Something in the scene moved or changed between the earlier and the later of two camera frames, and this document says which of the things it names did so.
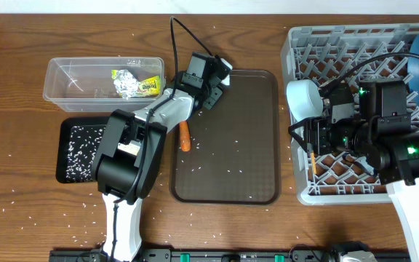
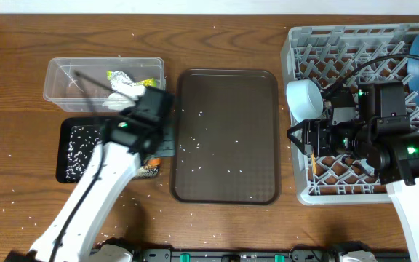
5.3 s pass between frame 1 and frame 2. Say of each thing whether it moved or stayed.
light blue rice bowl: stayed
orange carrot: moved
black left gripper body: moved
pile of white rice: stayed
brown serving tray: stayed
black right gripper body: stayed
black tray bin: stayed
